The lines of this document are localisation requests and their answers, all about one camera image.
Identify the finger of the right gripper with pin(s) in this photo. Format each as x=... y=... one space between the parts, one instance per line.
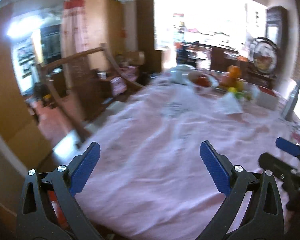
x=287 y=174
x=289 y=147

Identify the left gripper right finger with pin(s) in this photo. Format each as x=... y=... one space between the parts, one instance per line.
x=252 y=207

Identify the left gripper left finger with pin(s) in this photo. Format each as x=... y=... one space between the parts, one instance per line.
x=36 y=218

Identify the white paper napkin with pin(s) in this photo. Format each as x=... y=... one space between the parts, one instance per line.
x=229 y=104

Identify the yellow artificial flower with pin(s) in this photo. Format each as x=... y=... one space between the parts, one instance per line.
x=240 y=94

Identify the fruit plate with oranges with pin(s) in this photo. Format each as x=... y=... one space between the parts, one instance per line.
x=232 y=79

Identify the round decorative table screen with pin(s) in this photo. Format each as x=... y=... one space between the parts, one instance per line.
x=265 y=55

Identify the pink floral tablecloth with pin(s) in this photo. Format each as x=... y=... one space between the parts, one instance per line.
x=150 y=182

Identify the white bowl of strawberries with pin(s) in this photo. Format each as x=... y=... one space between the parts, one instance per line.
x=201 y=81

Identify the dark wooden chair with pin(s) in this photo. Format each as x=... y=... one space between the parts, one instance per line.
x=85 y=86

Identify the pink floral curtain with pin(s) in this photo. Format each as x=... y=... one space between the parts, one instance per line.
x=74 y=34

